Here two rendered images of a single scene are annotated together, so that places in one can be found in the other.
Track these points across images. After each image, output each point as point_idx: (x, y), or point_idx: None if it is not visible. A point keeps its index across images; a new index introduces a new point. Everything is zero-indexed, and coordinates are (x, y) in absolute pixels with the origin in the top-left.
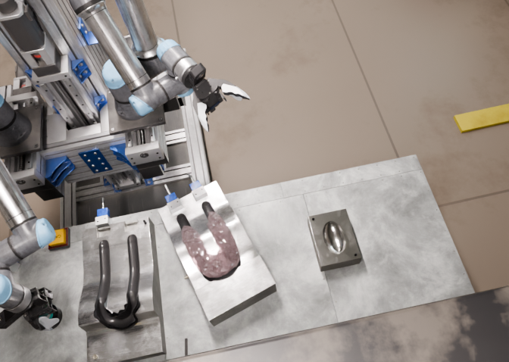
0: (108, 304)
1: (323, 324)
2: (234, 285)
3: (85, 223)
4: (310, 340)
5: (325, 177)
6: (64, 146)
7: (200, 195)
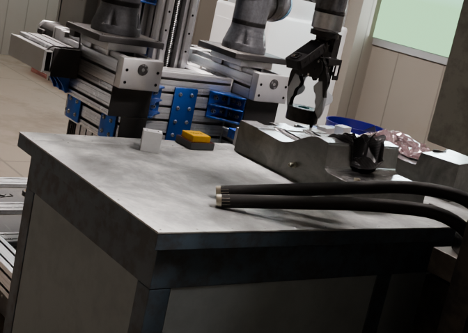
0: None
1: None
2: (456, 155)
3: (214, 143)
4: None
5: None
6: (165, 70)
7: (347, 127)
